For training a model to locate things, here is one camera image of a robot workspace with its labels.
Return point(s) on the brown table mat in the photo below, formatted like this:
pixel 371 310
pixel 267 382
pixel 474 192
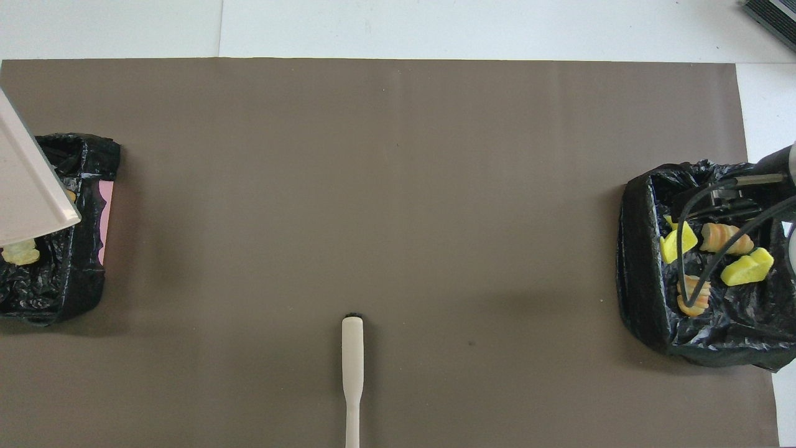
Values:
pixel 398 186

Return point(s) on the orange striped bread scrap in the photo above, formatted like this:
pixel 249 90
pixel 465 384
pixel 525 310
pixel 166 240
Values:
pixel 721 239

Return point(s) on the left black-lined bin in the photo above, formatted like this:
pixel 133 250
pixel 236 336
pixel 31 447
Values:
pixel 640 280

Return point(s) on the hooked yellow sponge scrap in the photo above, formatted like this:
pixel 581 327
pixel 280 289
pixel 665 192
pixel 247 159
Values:
pixel 675 244

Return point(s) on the pale striped bread scrap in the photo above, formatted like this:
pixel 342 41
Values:
pixel 693 297

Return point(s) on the black-lined bin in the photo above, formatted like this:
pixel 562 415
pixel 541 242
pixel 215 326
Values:
pixel 640 280
pixel 81 249

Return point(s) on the right black-lined bin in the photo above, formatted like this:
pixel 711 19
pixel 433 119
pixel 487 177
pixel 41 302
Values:
pixel 81 249

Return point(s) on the beige plastic dustpan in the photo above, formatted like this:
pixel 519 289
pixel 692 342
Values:
pixel 25 186

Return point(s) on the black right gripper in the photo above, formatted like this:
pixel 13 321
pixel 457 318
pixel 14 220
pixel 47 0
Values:
pixel 774 163

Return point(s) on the beige hand brush black bristles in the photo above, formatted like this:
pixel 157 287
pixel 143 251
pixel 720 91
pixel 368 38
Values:
pixel 352 367

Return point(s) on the pink bin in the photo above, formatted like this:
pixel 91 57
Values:
pixel 107 205

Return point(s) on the dark ribbed block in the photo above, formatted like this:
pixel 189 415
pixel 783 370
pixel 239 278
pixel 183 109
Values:
pixel 774 18

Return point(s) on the yellow green sponge scrap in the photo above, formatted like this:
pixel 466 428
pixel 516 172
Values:
pixel 746 269

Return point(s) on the pale chip scrap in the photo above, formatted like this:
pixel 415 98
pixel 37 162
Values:
pixel 20 254

